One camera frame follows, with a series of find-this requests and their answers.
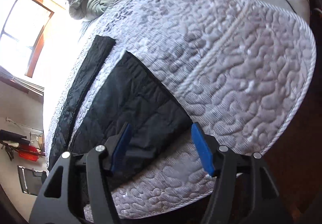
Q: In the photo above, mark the grey quilted floral bedspread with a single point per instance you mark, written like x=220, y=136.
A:
x=239, y=68

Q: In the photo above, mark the wooden framed window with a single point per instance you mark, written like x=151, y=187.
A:
x=23, y=26

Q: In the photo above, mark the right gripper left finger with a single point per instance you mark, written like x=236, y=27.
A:
x=58, y=200

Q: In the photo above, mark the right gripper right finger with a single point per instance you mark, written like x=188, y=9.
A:
x=245, y=190

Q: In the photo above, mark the wooden coat rack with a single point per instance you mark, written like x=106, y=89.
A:
x=10, y=142

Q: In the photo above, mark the black mesh metal chair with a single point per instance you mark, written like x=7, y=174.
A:
x=31, y=180

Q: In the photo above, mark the black pants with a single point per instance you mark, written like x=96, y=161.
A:
x=130, y=94

